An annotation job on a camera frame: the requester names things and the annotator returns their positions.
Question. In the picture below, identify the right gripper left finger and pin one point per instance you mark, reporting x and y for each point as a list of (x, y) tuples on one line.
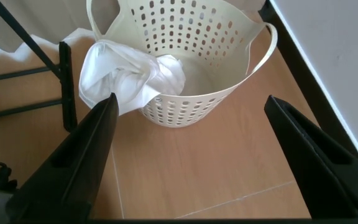
[(70, 174)]

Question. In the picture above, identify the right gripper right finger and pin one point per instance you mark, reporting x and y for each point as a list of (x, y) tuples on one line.
[(322, 174)]

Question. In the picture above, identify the white garment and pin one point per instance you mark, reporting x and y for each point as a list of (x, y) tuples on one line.
[(120, 74)]

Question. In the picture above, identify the black clothes rack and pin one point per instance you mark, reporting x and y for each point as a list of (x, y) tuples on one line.
[(67, 87)]

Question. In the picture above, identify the white laundry basket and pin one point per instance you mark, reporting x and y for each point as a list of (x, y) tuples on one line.
[(197, 62)]

